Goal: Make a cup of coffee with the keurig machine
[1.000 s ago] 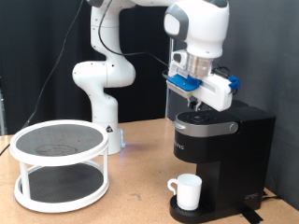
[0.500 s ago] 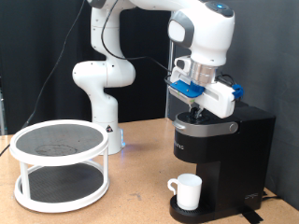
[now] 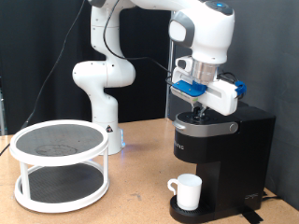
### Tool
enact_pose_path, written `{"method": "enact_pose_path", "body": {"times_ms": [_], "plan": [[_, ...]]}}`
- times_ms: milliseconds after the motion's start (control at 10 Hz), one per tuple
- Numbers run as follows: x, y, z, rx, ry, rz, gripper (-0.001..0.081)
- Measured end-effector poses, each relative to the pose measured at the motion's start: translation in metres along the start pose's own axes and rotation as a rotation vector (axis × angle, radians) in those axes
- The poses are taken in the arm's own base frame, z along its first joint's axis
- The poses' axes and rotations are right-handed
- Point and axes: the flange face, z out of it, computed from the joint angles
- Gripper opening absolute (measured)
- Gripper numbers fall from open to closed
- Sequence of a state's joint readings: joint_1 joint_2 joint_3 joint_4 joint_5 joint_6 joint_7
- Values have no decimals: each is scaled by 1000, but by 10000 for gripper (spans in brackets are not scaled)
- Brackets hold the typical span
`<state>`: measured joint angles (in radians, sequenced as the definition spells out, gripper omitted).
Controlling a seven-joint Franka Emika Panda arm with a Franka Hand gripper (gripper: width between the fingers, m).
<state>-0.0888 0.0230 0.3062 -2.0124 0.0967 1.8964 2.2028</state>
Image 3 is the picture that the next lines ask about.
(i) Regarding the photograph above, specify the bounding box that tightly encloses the black round grip liner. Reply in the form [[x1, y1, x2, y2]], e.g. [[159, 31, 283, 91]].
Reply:
[[20, 162, 105, 204], [16, 123, 106, 158]]

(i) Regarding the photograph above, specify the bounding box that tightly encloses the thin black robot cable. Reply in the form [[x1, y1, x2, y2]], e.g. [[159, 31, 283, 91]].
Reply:
[[0, 0, 241, 157]]

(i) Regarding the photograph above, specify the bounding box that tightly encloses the black machine power cord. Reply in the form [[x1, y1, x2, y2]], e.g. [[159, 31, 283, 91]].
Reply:
[[261, 189, 283, 202]]

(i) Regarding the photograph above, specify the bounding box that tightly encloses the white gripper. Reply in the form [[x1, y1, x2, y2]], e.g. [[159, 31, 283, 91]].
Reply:
[[171, 55, 240, 120]]

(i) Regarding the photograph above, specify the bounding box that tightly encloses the dark grey partition panel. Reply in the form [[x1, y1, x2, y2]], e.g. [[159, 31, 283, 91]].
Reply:
[[169, 0, 299, 211]]

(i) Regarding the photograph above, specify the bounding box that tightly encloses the white two-tier turntable stand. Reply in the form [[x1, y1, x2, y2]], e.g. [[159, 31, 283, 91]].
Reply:
[[8, 119, 110, 215]]

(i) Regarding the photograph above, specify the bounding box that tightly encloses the black tape strip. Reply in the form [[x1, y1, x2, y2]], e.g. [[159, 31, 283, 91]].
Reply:
[[237, 207, 264, 224]]

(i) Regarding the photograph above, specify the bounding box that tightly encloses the white ceramic mug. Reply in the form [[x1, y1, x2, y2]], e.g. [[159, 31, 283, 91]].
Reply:
[[166, 173, 203, 212]]

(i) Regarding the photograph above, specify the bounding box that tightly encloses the black Keurig coffee machine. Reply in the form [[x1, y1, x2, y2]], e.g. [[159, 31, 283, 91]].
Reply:
[[168, 99, 277, 224]]

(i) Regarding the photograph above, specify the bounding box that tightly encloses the blue cable clip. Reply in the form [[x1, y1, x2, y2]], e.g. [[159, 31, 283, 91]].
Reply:
[[235, 80, 248, 98]]

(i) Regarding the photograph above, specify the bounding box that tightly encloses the wrist camera on blue mount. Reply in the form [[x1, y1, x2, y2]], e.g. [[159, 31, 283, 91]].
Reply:
[[170, 79, 208, 105]]

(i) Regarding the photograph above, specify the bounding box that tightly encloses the grey metal frame bar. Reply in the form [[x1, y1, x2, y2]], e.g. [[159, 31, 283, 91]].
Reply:
[[0, 77, 7, 136]]

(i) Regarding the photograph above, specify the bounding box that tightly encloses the silver vertical metal post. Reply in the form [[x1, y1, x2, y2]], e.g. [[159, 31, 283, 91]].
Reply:
[[164, 40, 176, 119]]

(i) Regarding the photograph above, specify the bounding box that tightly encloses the Keurig lid with silver handle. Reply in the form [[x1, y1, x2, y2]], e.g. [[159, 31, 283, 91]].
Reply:
[[172, 108, 239, 138]]

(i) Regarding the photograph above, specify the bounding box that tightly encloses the black backdrop curtain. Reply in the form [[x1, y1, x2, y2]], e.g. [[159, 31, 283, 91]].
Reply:
[[0, 0, 172, 135]]

